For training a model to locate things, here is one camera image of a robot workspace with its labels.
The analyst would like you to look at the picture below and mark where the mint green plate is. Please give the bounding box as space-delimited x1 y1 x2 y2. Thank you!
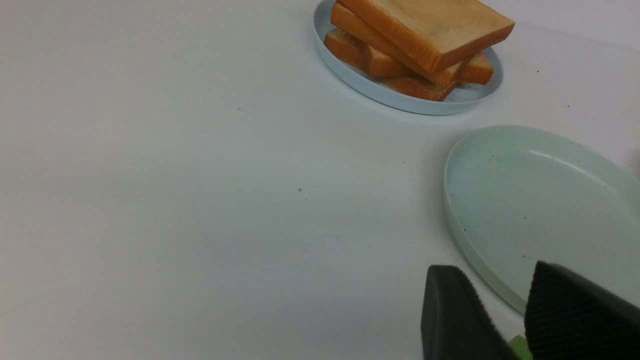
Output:
442 125 640 313

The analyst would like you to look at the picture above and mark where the green cube block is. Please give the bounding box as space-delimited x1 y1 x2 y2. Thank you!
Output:
509 335 534 360

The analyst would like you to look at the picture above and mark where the light blue bread plate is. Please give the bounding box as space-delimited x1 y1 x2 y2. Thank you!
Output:
313 0 505 116

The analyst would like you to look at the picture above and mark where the toast slice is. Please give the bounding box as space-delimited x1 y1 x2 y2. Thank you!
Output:
382 77 457 101
324 28 494 87
330 2 471 87
340 0 515 72

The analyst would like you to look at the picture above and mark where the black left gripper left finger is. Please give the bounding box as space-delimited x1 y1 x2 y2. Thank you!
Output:
421 265 518 360

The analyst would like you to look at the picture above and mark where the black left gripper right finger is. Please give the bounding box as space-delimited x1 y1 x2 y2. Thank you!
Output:
525 260 640 360

